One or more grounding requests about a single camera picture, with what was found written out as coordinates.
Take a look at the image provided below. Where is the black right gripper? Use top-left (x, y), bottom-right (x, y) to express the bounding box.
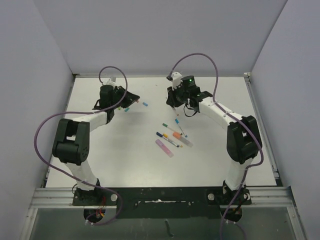
top-left (167, 84), bottom-right (190, 109)

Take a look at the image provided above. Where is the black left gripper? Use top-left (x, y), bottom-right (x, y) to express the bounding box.
top-left (110, 86), bottom-right (139, 110)

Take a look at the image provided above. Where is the sky blue marker pen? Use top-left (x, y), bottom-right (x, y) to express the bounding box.
top-left (175, 118), bottom-right (188, 138)

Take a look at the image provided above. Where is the green marker pen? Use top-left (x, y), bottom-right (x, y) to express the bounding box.
top-left (162, 123), bottom-right (181, 134)

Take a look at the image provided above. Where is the orange cap highlighter pen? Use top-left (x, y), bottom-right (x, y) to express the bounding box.
top-left (172, 132), bottom-right (193, 148)

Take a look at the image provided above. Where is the yellow marker pen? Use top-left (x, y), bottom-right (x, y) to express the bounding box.
top-left (162, 133), bottom-right (183, 148)

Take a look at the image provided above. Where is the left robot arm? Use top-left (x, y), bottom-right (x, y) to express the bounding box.
top-left (52, 84), bottom-right (140, 206)

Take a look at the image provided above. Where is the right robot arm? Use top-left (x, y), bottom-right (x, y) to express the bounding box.
top-left (166, 72), bottom-right (262, 205)

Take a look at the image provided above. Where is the navy blue marker pen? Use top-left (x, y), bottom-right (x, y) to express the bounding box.
top-left (156, 132), bottom-right (181, 148)

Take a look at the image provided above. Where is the pink highlighter pen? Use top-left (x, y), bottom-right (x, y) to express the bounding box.
top-left (155, 139), bottom-right (174, 158)

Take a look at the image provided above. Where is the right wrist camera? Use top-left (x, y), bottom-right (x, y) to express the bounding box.
top-left (166, 72), bottom-right (183, 90)

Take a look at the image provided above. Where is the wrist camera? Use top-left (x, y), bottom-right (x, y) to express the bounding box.
top-left (102, 77), bottom-right (116, 87)
top-left (166, 72), bottom-right (183, 90)

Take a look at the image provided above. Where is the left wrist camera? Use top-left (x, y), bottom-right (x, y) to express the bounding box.
top-left (102, 77), bottom-right (116, 87)

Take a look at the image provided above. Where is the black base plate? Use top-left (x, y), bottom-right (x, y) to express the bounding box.
top-left (72, 185), bottom-right (252, 223)

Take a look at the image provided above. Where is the aluminium frame rail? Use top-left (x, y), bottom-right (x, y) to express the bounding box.
top-left (29, 186), bottom-right (295, 210)

